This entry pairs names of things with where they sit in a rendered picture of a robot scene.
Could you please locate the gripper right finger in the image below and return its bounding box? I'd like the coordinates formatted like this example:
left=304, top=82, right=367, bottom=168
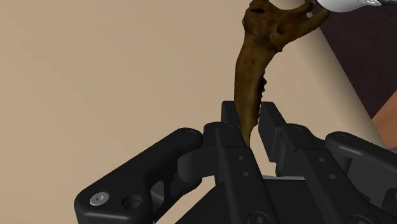
left=258, top=101, right=397, bottom=224

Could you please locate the brown animal skull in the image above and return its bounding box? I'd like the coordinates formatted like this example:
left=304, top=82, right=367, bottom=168
left=233, top=0, right=331, bottom=148

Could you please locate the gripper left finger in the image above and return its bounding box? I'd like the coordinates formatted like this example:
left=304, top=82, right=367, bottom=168
left=73, top=101, right=281, bottom=224

